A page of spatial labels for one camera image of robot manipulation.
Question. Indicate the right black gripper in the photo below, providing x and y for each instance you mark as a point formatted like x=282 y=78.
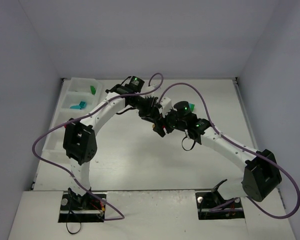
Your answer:
x=165 y=124

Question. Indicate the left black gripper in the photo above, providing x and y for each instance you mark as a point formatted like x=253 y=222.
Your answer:
x=145 y=111

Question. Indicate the red green blue lego stack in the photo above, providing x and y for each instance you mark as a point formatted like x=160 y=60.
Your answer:
x=192 y=106

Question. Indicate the green curved lego top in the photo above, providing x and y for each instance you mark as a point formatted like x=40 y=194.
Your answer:
x=92 y=90

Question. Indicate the small blue lego brick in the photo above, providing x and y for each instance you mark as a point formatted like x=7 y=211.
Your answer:
x=83 y=104

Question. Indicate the teal oval lego brick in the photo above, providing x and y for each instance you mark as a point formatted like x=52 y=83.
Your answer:
x=77 y=107

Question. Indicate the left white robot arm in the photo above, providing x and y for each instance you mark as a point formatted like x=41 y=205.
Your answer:
x=80 y=141

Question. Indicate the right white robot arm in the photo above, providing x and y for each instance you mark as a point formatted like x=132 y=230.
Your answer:
x=260 y=176

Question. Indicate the clear plastic compartment tray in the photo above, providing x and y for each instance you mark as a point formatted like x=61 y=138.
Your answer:
x=73 y=91

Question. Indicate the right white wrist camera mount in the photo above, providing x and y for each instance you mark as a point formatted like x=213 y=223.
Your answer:
x=165 y=106

